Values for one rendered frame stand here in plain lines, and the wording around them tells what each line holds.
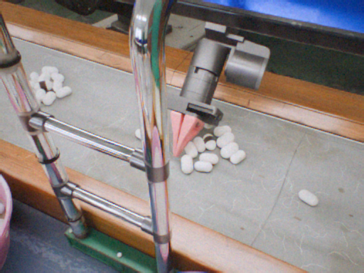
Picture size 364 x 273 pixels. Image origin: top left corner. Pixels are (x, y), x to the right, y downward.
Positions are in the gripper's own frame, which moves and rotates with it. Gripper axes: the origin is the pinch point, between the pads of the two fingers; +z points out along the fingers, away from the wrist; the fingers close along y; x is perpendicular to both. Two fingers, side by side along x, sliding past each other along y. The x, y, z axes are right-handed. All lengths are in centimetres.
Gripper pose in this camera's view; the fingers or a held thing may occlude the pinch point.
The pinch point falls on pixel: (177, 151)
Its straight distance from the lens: 58.2
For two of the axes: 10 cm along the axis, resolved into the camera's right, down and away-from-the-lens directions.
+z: -3.2, 9.5, 0.0
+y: 9.0, 3.1, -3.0
